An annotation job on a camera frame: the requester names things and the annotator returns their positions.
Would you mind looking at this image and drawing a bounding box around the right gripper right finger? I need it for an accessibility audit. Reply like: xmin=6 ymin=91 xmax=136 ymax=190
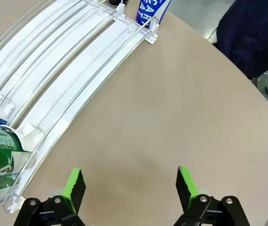
xmin=173 ymin=166 xmax=251 ymax=226

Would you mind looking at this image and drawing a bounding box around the white can dispenser rack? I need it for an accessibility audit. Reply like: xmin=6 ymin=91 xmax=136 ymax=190
xmin=0 ymin=0 xmax=159 ymax=214

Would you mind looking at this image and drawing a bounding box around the person in dark hooded jacket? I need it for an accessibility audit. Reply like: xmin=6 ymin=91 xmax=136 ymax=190
xmin=215 ymin=0 xmax=268 ymax=80

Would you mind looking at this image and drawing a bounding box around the thin dark cable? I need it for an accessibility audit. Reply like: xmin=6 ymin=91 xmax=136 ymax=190
xmin=206 ymin=27 xmax=219 ymax=42

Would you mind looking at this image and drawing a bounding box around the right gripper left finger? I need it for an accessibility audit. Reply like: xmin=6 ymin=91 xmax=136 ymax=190
xmin=13 ymin=168 xmax=87 ymax=226

